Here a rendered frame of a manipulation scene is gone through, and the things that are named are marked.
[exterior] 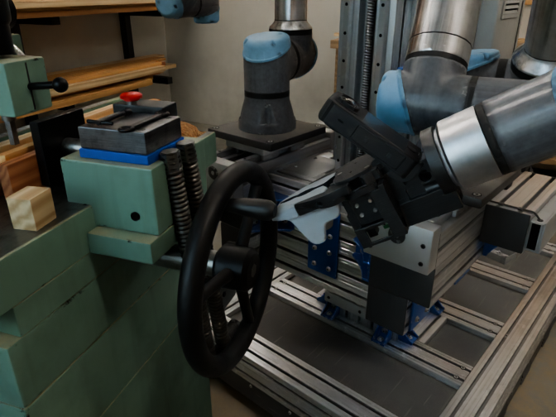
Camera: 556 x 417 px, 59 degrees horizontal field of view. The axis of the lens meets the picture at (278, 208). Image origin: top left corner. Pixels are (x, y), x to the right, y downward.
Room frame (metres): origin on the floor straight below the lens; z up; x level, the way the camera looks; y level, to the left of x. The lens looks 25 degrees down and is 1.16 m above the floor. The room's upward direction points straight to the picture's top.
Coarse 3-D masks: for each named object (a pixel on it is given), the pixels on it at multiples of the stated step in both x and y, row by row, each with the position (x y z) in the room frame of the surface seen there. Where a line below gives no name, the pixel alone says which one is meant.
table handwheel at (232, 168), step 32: (224, 192) 0.52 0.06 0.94; (256, 192) 0.63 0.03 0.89; (192, 224) 0.48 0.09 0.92; (192, 256) 0.45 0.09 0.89; (224, 256) 0.55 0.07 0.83; (256, 256) 0.57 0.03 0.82; (192, 288) 0.44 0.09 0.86; (256, 288) 0.64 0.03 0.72; (192, 320) 0.43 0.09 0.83; (256, 320) 0.60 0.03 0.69; (192, 352) 0.43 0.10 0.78; (224, 352) 0.52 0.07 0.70
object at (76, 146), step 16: (64, 112) 0.68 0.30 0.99; (80, 112) 0.70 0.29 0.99; (32, 128) 0.63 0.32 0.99; (48, 128) 0.64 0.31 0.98; (64, 128) 0.67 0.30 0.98; (48, 144) 0.63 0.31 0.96; (64, 144) 0.65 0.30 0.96; (80, 144) 0.65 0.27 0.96; (48, 160) 0.63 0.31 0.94; (48, 176) 0.62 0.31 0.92
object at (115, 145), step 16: (144, 112) 0.66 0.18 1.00; (176, 112) 0.68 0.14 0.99; (80, 128) 0.59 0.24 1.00; (96, 128) 0.58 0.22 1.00; (112, 128) 0.58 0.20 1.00; (144, 128) 0.58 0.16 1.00; (160, 128) 0.59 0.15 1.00; (176, 128) 0.63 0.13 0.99; (96, 144) 0.58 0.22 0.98; (112, 144) 0.57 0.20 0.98; (128, 144) 0.56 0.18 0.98; (144, 144) 0.56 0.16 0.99; (160, 144) 0.59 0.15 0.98; (112, 160) 0.57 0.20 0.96; (128, 160) 0.56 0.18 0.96; (144, 160) 0.56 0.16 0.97
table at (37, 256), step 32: (64, 192) 0.62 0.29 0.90; (0, 224) 0.52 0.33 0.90; (64, 224) 0.52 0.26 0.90; (0, 256) 0.44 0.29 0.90; (32, 256) 0.47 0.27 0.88; (64, 256) 0.51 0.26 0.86; (128, 256) 0.53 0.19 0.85; (160, 256) 0.54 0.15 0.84; (0, 288) 0.43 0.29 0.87; (32, 288) 0.46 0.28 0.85
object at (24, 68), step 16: (0, 64) 0.63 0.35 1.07; (16, 64) 0.65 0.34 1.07; (32, 64) 0.67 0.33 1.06; (0, 80) 0.63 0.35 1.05; (16, 80) 0.64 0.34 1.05; (32, 80) 0.67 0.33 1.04; (0, 96) 0.63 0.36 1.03; (16, 96) 0.63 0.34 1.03; (32, 96) 0.66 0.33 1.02; (48, 96) 0.69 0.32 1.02; (0, 112) 0.63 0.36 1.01; (16, 112) 0.63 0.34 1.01; (32, 112) 0.66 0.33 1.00
